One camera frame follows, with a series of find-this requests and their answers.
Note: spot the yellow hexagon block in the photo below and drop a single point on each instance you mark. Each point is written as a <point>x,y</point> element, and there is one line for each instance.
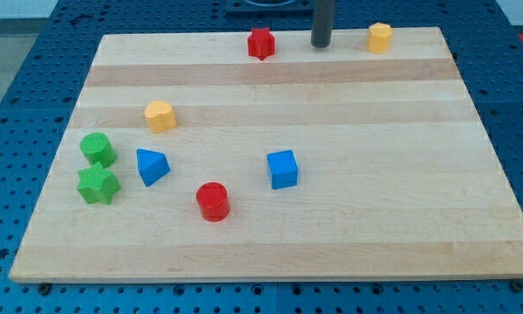
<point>379,38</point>

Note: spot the blue cube block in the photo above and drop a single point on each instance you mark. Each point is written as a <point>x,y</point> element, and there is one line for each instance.
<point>282,169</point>

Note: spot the light wooden board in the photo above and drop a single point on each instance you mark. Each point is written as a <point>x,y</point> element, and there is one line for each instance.
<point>397,177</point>

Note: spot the green star block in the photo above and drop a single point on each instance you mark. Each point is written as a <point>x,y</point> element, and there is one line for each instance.
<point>97,184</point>

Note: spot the red star block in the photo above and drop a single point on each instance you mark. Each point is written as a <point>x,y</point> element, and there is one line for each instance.
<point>261,43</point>

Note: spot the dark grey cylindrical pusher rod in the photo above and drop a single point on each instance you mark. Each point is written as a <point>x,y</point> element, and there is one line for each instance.
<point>323,18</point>

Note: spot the red cylinder block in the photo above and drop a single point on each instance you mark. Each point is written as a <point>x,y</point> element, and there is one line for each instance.
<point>212,198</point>

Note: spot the green cylinder block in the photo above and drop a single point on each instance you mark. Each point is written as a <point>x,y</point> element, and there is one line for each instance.
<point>97,148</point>

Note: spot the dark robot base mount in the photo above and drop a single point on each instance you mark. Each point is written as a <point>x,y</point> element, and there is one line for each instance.
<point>266,6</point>

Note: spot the blue triangle block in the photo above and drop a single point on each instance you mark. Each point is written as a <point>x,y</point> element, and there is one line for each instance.
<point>152,166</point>

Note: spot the yellow heart block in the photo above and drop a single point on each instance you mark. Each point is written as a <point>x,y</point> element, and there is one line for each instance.
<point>160,116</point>

